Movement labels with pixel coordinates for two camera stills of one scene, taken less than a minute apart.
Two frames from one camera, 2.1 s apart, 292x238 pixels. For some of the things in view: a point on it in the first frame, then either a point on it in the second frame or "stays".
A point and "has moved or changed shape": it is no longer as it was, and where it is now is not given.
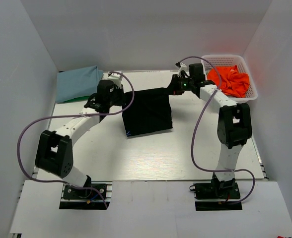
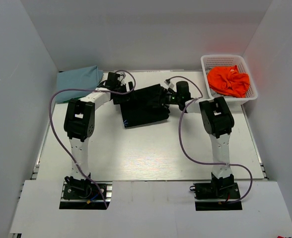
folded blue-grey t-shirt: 77,83 stays
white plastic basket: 229,60 stays
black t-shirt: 150,112 has moved or changed shape
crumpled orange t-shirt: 233,83 stays
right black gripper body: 181,84 to 173,98
